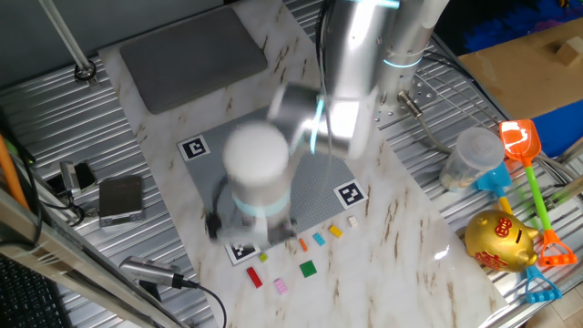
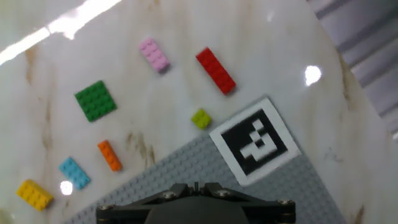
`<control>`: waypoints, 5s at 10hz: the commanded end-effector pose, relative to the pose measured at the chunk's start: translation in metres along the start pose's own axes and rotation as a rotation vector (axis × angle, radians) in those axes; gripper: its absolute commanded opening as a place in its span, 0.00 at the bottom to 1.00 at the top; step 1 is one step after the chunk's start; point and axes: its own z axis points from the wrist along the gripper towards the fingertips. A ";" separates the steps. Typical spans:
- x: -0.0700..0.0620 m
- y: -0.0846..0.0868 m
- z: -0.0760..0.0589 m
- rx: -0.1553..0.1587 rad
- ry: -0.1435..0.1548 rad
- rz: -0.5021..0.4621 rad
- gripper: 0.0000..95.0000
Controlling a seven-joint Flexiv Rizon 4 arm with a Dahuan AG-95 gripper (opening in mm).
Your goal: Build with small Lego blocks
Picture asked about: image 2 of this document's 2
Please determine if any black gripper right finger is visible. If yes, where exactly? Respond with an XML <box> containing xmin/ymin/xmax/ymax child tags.
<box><xmin>197</xmin><ymin>182</ymin><xmax>296</xmax><ymax>224</ymax></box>

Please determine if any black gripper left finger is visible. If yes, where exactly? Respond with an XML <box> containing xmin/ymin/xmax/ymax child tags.
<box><xmin>95</xmin><ymin>182</ymin><xmax>197</xmax><ymax>224</ymax></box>

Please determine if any red Lego brick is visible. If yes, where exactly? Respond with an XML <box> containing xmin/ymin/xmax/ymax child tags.
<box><xmin>195</xmin><ymin>47</ymin><xmax>236</xmax><ymax>96</ymax></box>

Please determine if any orange narrow Lego brick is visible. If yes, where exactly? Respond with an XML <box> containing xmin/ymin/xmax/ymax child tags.
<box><xmin>97</xmin><ymin>139</ymin><xmax>123</xmax><ymax>172</ymax></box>

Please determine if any cyan Lego brick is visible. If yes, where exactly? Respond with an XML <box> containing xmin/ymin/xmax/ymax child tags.
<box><xmin>58</xmin><ymin>157</ymin><xmax>91</xmax><ymax>190</ymax></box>

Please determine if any grey Lego baseplate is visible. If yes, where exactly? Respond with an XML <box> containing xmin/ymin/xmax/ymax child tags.
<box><xmin>62</xmin><ymin>95</ymin><xmax>346</xmax><ymax>224</ymax></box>

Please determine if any yellow Lego brick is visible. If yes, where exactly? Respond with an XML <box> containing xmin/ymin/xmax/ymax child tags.
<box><xmin>16</xmin><ymin>179</ymin><xmax>54</xmax><ymax>212</ymax></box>

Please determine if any lime Lego brick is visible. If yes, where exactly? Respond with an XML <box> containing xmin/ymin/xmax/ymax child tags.
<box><xmin>190</xmin><ymin>108</ymin><xmax>213</xmax><ymax>130</ymax></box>

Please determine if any green square Lego plate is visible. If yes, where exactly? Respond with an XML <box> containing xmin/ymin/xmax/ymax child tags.
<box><xmin>73</xmin><ymin>80</ymin><xmax>118</xmax><ymax>123</ymax></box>

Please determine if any pink Lego brick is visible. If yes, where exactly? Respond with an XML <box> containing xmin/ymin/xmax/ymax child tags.
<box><xmin>138</xmin><ymin>37</ymin><xmax>171</xmax><ymax>74</ymax></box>

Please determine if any black white fiducial marker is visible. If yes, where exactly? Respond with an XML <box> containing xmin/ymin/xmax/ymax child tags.
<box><xmin>208</xmin><ymin>98</ymin><xmax>302</xmax><ymax>187</ymax></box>

